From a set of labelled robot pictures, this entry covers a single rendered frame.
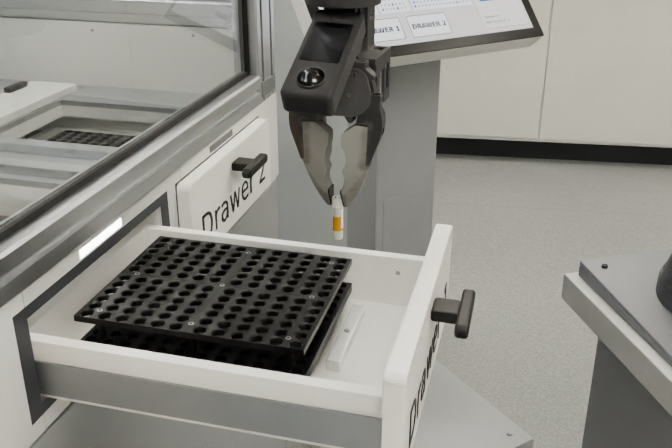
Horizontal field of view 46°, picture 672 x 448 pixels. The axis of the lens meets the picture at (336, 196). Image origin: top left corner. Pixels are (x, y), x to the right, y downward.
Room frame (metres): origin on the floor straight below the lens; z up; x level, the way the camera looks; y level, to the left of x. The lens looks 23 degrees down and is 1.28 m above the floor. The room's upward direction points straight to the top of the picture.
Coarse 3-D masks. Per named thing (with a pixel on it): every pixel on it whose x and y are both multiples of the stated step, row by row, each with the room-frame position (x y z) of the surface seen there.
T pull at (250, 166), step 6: (258, 156) 1.03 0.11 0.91; (264, 156) 1.03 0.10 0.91; (234, 162) 1.00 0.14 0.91; (240, 162) 1.00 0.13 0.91; (246, 162) 1.00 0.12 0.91; (252, 162) 1.00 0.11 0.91; (258, 162) 1.01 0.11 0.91; (264, 162) 1.03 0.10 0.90; (234, 168) 1.00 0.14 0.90; (240, 168) 1.00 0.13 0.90; (246, 168) 0.98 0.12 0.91; (252, 168) 0.98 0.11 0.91; (258, 168) 1.00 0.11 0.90; (246, 174) 0.97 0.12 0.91; (252, 174) 0.98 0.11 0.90
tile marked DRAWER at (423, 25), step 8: (408, 16) 1.51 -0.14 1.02; (416, 16) 1.52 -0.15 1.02; (424, 16) 1.52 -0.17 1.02; (432, 16) 1.53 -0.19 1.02; (440, 16) 1.54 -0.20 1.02; (408, 24) 1.50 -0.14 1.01; (416, 24) 1.50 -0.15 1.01; (424, 24) 1.51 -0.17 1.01; (432, 24) 1.52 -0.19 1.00; (440, 24) 1.53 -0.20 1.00; (448, 24) 1.54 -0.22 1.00; (416, 32) 1.49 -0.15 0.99; (424, 32) 1.50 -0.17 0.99; (432, 32) 1.51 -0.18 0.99; (440, 32) 1.51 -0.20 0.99; (448, 32) 1.52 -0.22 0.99
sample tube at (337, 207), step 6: (336, 198) 0.73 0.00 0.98; (336, 204) 0.72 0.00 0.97; (342, 204) 0.73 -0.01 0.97; (336, 210) 0.72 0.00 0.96; (342, 210) 0.73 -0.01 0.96; (336, 216) 0.72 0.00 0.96; (342, 216) 0.73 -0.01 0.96; (336, 222) 0.72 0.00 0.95; (342, 222) 0.73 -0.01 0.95; (336, 228) 0.72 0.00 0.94; (342, 228) 0.73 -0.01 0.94; (336, 234) 0.72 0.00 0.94; (342, 234) 0.73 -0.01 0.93
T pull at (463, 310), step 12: (444, 300) 0.63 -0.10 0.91; (456, 300) 0.63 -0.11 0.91; (468, 300) 0.63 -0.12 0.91; (432, 312) 0.62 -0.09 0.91; (444, 312) 0.61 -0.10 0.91; (456, 312) 0.61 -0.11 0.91; (468, 312) 0.61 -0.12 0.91; (456, 324) 0.59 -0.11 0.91; (468, 324) 0.59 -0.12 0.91; (456, 336) 0.59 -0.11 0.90
